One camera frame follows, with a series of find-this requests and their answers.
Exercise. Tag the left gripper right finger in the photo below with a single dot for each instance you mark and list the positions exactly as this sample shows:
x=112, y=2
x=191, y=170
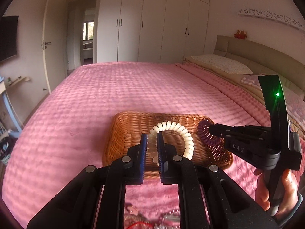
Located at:
x=208, y=197

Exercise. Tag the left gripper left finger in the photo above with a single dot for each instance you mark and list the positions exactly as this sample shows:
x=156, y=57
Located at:
x=95, y=198

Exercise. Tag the right hand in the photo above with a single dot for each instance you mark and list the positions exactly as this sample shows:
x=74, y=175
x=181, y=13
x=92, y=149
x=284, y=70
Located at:
x=290, y=198

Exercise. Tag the pink patterned pillow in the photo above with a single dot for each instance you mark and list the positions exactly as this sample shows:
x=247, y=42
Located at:
x=294, y=104

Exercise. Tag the pink plush bedspread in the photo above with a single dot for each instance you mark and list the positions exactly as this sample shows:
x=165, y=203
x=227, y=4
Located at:
x=70, y=129

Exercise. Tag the beige bed headboard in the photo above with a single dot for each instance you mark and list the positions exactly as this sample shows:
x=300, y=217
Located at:
x=263, y=60

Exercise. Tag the white dotted pillow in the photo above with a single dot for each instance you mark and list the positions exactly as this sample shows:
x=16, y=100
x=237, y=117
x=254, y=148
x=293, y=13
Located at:
x=225, y=64

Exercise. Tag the white and blue desk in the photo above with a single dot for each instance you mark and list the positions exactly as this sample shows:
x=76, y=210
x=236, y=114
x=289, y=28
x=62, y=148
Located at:
x=9, y=108

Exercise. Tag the orange plush toy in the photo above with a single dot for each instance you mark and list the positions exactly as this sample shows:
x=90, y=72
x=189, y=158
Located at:
x=240, y=34

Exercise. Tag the white room door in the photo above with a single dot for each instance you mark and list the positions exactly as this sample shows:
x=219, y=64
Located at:
x=54, y=42

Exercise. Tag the white wardrobe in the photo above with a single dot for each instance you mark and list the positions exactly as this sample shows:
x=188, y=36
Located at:
x=161, y=31

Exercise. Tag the white ornate wall shelf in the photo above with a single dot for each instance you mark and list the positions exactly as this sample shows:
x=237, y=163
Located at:
x=272, y=16

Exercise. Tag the small wooden wall shelf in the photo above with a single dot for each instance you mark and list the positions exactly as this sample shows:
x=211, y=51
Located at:
x=18, y=80

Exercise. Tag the black wall television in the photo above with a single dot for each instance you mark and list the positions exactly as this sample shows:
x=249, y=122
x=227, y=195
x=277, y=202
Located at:
x=8, y=37

